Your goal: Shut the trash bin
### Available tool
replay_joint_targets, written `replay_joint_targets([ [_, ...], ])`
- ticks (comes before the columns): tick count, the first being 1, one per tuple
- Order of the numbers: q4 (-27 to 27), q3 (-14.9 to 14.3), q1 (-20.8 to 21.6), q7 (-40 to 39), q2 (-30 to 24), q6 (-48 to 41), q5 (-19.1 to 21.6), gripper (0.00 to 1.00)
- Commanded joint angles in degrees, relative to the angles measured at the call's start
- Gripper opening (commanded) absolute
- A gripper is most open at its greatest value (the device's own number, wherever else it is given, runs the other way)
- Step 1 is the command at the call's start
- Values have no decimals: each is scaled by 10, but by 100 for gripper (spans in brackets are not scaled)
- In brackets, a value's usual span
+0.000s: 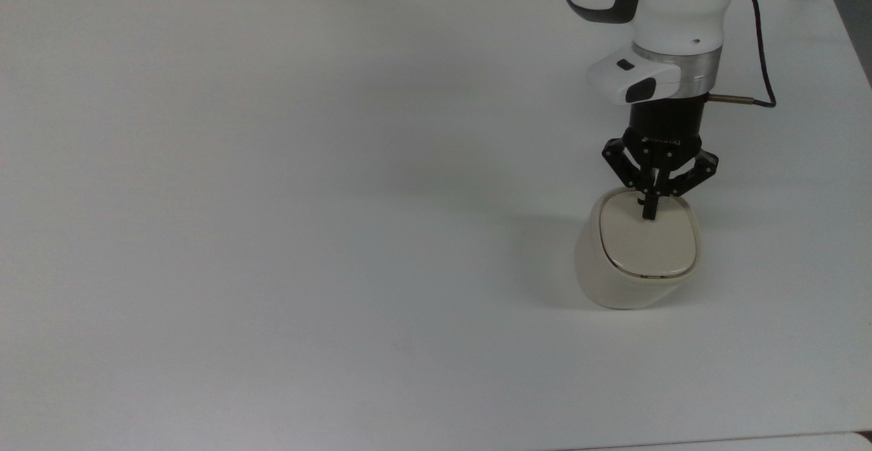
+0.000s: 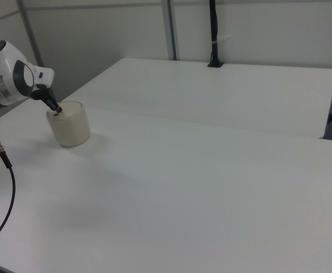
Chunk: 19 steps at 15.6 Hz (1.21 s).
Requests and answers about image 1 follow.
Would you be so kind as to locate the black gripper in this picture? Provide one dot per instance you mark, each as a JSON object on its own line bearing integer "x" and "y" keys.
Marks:
{"x": 666, "y": 124}

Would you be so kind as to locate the beige plastic trash bin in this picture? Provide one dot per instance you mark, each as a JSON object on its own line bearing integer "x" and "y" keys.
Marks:
{"x": 647, "y": 253}

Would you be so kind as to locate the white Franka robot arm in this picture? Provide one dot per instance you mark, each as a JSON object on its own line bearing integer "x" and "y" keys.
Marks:
{"x": 681, "y": 1}

